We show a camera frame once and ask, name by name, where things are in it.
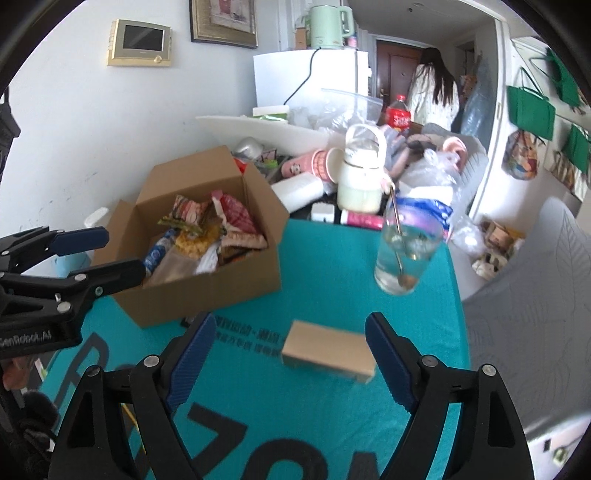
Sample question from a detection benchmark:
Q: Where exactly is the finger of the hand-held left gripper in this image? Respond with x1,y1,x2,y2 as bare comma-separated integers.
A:
0,225,110,273
0,258,146,358

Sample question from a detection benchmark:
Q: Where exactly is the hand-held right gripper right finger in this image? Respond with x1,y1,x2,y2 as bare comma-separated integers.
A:
365,311,529,480

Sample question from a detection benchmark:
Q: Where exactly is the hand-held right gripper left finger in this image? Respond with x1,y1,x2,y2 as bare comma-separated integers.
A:
46,311,218,480

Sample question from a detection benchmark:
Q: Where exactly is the brown cardboard box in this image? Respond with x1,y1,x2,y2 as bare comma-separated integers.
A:
92,145,290,328

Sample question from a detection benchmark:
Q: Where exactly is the small gold box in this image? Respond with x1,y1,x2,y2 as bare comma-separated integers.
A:
281,320,377,385

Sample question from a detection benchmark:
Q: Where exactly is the red white snack packet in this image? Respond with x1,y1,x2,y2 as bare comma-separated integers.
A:
211,190,269,251

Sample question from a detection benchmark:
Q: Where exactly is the person's left hand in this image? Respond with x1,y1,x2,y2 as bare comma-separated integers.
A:
0,357,37,392

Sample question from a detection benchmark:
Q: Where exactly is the white plastic bottle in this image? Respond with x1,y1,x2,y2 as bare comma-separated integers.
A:
84,208,110,230

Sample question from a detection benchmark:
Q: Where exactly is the green yellow snack packet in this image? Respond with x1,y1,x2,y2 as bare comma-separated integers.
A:
157,216,204,234

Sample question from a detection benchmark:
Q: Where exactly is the clear drinking glass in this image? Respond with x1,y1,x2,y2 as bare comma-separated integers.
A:
374,203,445,296

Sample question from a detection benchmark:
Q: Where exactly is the teal printed table mat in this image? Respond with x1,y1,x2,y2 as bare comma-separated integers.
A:
39,217,472,480

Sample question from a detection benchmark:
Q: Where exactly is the gold framed intercom panel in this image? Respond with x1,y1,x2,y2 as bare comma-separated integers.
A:
107,19,172,68

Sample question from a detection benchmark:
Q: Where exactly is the grey chair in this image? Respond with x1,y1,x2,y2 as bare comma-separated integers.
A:
462,196,591,444

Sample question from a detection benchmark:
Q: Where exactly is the blue white tissue pack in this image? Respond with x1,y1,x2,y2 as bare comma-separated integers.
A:
397,196,455,243

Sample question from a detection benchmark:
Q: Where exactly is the dark fuzzy cloth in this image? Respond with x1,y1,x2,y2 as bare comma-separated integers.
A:
0,392,61,480

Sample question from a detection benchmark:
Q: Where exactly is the silver foil bag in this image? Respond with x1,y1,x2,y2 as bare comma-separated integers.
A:
231,136,264,160

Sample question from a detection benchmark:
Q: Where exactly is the white plastic bag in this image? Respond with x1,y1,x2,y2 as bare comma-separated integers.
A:
402,150,467,217

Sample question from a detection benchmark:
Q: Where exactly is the white plastic cylinder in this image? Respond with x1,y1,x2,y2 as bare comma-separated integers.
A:
270,174,324,214

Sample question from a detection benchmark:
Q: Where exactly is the pink striped paper cup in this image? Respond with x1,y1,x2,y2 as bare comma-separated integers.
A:
312,148,345,183

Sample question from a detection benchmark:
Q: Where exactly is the pink plush toy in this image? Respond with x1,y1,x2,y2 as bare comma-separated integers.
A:
436,137,468,168

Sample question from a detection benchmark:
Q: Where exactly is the green white box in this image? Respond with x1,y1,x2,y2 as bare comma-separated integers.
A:
252,105,291,125

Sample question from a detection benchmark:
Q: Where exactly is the red label cola bottle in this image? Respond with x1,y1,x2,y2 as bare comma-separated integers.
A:
379,93,413,134

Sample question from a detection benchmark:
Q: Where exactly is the colourful patterned tote bag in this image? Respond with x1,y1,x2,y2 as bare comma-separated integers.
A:
502,129,541,178

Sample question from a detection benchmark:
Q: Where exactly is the white fridge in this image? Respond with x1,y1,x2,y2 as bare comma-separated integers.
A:
253,48,370,118

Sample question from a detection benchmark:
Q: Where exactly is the clear plastic tub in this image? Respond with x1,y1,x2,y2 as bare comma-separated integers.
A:
321,88,384,134

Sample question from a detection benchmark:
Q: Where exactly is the green tote bag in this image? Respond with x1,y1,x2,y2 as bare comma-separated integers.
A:
566,124,591,174
507,68,556,140
531,46,583,107

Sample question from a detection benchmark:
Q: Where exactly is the brown door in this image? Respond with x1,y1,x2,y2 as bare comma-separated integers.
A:
375,39,428,125

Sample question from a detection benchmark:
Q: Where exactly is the light green kettle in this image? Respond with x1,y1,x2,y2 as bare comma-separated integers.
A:
308,4,355,49

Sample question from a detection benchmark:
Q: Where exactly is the white jug with handle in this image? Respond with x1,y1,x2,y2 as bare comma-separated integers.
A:
336,124,387,214

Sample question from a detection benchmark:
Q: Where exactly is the framed wall picture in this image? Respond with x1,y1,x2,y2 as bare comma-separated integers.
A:
189,0,259,49

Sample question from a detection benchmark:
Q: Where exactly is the beige patterned wall bag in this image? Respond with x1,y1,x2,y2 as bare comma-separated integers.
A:
545,150,587,201

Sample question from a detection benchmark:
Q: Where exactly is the black power cable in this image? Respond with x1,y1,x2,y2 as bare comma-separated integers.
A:
283,47,321,107

